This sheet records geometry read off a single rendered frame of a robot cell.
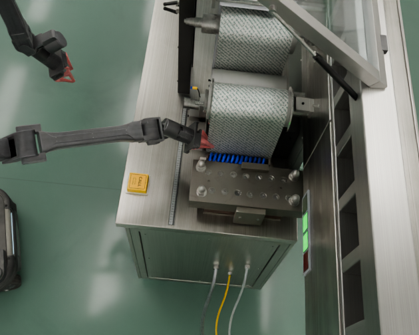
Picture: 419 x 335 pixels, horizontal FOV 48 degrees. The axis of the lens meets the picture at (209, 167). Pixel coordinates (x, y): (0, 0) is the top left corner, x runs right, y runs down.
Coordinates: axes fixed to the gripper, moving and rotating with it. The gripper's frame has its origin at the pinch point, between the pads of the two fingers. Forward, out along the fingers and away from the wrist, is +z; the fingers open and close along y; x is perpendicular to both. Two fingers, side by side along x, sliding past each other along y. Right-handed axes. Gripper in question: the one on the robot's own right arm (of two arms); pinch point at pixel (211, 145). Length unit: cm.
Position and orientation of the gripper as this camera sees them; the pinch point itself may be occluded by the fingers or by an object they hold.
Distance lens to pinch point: 165.6
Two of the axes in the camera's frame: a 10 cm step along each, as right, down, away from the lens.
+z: 8.2, 3.1, 4.7
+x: 5.6, -3.4, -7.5
